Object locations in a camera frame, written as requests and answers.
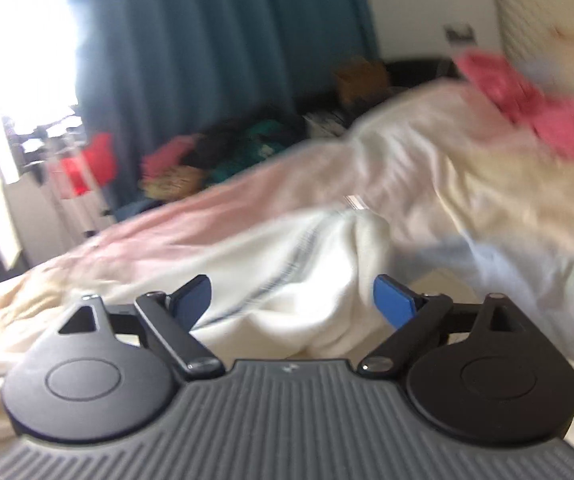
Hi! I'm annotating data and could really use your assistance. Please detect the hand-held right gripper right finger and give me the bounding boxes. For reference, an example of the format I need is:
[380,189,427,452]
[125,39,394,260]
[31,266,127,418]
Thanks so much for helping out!
[358,274,524,377]

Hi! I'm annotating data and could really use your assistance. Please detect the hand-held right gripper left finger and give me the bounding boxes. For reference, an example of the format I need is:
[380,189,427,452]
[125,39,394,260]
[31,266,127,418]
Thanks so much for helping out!
[57,274,226,377]

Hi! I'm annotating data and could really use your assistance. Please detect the pile of dark clothes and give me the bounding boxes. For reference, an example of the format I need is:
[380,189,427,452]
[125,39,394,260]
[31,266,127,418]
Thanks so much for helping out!
[140,105,313,201]

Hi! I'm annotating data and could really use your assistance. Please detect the pink and white blanket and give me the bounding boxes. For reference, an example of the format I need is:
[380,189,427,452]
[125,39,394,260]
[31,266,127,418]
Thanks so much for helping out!
[0,80,574,461]

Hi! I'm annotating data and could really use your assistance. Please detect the red garment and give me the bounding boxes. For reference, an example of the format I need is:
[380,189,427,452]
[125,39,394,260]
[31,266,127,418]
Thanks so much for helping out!
[50,132,118,198]

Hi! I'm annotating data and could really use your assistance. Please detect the pink cloth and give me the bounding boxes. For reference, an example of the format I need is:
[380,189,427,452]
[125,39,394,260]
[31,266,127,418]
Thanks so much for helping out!
[454,50,574,163]

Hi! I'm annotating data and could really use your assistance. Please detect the blue curtain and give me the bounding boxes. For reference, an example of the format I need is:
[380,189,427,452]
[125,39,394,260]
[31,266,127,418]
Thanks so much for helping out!
[57,0,383,171]

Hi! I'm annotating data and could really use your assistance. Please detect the window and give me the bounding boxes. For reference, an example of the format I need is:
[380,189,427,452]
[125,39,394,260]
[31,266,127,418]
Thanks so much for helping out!
[0,0,85,186]

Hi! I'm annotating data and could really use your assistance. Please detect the wall socket with plug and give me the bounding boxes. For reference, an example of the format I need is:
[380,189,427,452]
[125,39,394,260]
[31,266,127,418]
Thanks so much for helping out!
[444,22,475,43]

